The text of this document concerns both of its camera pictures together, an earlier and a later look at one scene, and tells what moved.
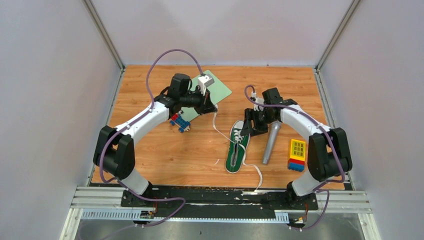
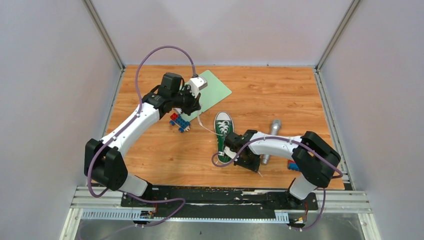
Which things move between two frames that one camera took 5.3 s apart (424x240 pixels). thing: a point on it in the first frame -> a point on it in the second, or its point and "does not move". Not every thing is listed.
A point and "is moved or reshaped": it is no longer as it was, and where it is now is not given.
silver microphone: (275, 127) does not move
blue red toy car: (176, 119) does not move
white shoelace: (233, 141) -> (223, 126)
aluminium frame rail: (107, 203) does not move
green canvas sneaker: (237, 145) is moved or reshaped
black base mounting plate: (181, 202) does not move
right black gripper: (250, 115) -> (254, 167)
